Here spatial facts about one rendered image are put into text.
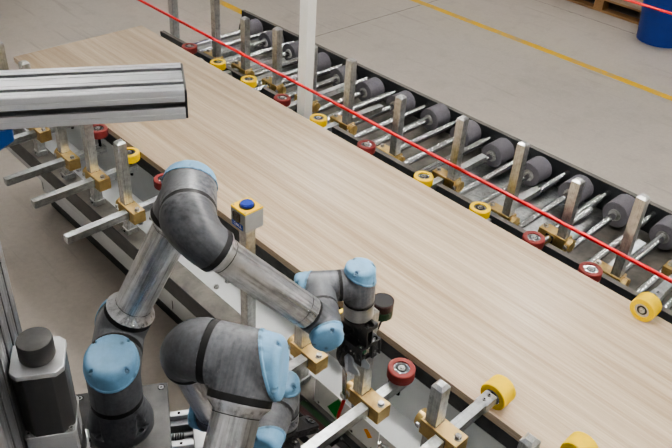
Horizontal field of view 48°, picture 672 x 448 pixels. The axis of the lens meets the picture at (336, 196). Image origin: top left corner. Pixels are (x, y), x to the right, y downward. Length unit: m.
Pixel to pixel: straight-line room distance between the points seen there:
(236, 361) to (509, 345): 1.18
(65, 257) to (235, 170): 1.40
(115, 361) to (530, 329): 1.27
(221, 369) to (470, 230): 1.58
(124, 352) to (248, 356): 0.47
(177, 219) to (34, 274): 2.59
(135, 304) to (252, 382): 0.51
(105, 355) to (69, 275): 2.27
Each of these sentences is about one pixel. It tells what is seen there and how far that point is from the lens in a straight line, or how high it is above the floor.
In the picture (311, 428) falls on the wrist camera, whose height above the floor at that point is 0.96.
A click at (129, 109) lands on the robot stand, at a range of 1.05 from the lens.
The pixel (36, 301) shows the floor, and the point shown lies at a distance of 3.87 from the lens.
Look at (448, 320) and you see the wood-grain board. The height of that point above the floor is 0.90.
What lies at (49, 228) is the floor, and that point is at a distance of 4.33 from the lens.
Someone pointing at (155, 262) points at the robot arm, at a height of 1.44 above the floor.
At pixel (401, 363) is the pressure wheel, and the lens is 2.20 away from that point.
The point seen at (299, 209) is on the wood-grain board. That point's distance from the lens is 2.75.
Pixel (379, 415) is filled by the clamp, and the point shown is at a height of 0.86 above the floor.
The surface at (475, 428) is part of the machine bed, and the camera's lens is 2.24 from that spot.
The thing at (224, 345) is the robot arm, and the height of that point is 1.54.
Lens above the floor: 2.48
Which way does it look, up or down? 34 degrees down
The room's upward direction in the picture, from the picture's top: 4 degrees clockwise
